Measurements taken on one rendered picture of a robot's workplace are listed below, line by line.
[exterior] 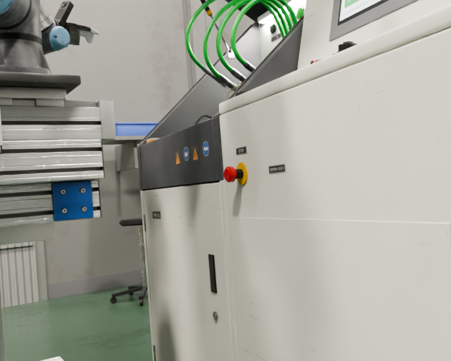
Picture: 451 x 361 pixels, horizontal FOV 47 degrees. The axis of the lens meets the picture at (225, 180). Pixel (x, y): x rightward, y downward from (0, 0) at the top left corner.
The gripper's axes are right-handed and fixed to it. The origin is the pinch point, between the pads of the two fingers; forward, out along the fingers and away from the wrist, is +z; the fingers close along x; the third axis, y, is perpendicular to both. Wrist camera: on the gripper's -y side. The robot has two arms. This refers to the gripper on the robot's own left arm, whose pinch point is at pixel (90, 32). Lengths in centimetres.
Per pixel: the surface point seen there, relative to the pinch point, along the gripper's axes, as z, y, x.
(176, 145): -29, 46, 70
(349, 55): -69, 31, 136
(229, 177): -53, 53, 104
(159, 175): -20, 55, 56
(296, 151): -61, 47, 124
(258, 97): -54, 35, 111
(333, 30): -30, 17, 118
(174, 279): -23, 88, 66
